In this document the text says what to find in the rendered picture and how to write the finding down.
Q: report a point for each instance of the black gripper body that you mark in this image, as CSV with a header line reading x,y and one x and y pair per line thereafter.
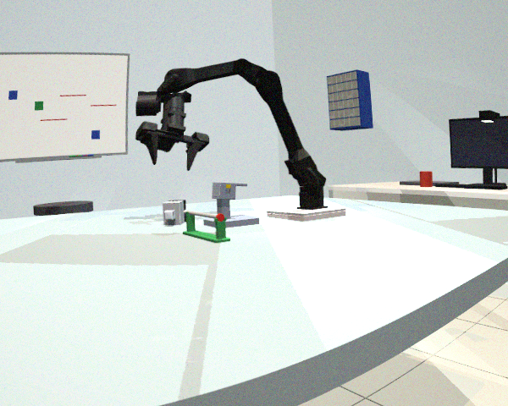
x,y
173,128

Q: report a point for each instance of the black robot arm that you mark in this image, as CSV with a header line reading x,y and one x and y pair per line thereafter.
x,y
267,83

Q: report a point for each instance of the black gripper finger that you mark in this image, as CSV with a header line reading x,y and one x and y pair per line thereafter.
x,y
191,153
150,140

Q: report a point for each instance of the long grey pin with red cap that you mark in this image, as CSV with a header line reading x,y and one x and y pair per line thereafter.
x,y
220,217

